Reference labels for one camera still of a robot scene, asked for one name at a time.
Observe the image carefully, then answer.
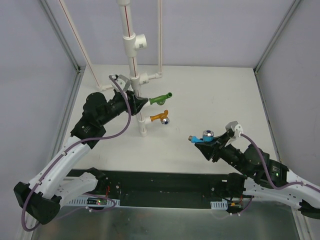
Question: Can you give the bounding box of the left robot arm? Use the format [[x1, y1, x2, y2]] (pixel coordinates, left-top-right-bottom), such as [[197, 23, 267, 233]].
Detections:
[[13, 90, 150, 232]]

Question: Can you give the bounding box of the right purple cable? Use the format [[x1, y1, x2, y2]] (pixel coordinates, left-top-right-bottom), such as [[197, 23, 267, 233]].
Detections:
[[239, 133, 320, 192]]

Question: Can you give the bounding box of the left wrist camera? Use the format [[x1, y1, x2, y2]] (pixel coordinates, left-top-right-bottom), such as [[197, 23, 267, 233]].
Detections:
[[108, 74, 131, 92]]

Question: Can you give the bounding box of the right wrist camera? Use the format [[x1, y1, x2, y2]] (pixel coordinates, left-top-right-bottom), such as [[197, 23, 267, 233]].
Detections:
[[225, 121, 244, 146]]

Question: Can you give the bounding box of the left aluminium frame post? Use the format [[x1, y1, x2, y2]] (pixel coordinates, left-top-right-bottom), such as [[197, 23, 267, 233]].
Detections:
[[37, 0, 81, 73]]

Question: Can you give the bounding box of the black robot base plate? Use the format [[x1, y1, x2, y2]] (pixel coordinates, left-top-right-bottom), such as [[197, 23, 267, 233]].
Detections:
[[69, 169, 253, 208]]

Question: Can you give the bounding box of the white cable duct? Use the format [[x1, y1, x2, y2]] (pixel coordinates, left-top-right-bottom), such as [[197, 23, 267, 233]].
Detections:
[[210, 200, 228, 210], [66, 196, 120, 207]]

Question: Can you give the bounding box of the right white cable duct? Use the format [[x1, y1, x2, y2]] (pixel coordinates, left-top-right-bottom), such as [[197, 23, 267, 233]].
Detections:
[[210, 200, 228, 210]]

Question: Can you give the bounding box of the orange water faucet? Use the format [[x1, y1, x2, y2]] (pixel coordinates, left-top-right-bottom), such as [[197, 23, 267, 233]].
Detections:
[[149, 109, 170, 125]]

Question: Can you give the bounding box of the blue water faucet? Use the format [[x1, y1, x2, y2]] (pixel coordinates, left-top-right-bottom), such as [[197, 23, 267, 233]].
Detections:
[[188, 130, 215, 144]]

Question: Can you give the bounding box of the aluminium frame post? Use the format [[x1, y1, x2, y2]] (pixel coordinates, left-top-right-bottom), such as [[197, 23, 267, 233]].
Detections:
[[253, 0, 303, 75], [37, 0, 81, 73]]

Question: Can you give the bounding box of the right aluminium frame post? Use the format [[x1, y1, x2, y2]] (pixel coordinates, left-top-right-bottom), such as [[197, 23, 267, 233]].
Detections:
[[253, 0, 303, 75]]

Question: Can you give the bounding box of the green water faucet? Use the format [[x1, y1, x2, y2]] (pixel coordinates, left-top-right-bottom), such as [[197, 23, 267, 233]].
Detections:
[[149, 92, 173, 106]]

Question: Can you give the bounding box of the left white cable duct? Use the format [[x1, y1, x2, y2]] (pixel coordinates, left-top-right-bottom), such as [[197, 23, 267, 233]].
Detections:
[[66, 196, 120, 207]]

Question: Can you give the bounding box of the white PVC pipe stand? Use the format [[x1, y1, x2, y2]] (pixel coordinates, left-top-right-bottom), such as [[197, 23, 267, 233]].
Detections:
[[58, 0, 165, 138]]

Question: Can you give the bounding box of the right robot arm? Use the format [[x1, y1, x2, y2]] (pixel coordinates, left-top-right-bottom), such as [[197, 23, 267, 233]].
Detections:
[[188, 130, 320, 220]]

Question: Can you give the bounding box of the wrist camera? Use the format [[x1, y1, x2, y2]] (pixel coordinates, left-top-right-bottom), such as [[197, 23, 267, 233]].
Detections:
[[108, 74, 131, 92], [225, 121, 244, 146]]

